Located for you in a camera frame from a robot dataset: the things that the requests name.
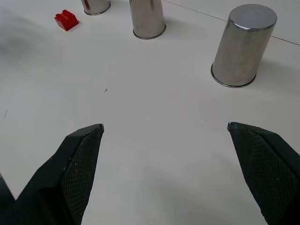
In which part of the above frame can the stainless steel cup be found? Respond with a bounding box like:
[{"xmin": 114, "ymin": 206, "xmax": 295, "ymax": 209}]
[
  {"xmin": 210, "ymin": 3, "xmax": 278, "ymax": 89},
  {"xmin": 81, "ymin": 0, "xmax": 112, "ymax": 16},
  {"xmin": 128, "ymin": 0, "xmax": 167, "ymax": 40}
]

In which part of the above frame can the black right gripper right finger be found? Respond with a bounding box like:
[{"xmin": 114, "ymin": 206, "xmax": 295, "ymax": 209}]
[{"xmin": 227, "ymin": 121, "xmax": 300, "ymax": 225}]

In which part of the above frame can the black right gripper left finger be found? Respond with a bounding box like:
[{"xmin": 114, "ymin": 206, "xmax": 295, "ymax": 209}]
[{"xmin": 0, "ymin": 123, "xmax": 105, "ymax": 225}]

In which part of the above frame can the red toy building brick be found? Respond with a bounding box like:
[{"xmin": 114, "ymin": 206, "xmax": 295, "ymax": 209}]
[{"xmin": 54, "ymin": 9, "xmax": 80, "ymax": 32}]

